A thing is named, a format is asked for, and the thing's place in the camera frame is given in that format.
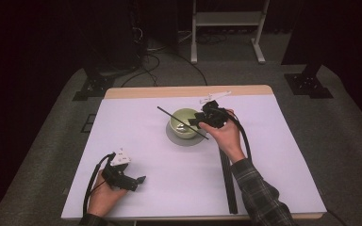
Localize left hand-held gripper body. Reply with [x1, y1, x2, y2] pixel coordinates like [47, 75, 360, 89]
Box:
[102, 147, 140, 193]

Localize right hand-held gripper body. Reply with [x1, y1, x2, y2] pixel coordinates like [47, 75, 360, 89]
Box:
[197, 90, 233, 130]

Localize green bowl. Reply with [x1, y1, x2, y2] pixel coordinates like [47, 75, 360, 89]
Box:
[169, 107, 203, 139]

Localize thin black chopstick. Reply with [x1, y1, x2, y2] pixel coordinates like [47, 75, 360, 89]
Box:
[156, 105, 209, 141]

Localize person's right hand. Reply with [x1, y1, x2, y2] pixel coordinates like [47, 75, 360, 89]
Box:
[198, 108, 247, 165]

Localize person's left hand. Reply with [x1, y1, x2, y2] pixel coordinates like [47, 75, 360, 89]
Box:
[87, 170, 129, 218]

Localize white table sheet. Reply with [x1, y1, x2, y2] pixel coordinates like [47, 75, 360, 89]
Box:
[60, 94, 328, 219]

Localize wooden table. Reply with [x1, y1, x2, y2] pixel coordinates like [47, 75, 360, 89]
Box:
[60, 84, 328, 221]

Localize black stand base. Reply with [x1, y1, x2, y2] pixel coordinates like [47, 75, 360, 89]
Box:
[72, 74, 117, 102]
[284, 64, 334, 100]

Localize white metal stand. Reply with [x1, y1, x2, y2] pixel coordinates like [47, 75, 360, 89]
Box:
[190, 0, 271, 65]

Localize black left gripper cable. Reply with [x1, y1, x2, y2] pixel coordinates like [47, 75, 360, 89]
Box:
[82, 153, 116, 218]

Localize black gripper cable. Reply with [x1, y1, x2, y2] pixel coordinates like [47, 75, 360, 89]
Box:
[215, 107, 253, 161]
[82, 153, 116, 218]

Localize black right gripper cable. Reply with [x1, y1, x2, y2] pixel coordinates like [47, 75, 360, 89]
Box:
[215, 107, 253, 161]

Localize black square floor frame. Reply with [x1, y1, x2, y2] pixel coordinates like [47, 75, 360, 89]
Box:
[80, 113, 97, 134]

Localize black floor cables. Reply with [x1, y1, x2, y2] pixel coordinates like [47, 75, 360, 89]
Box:
[120, 51, 209, 89]

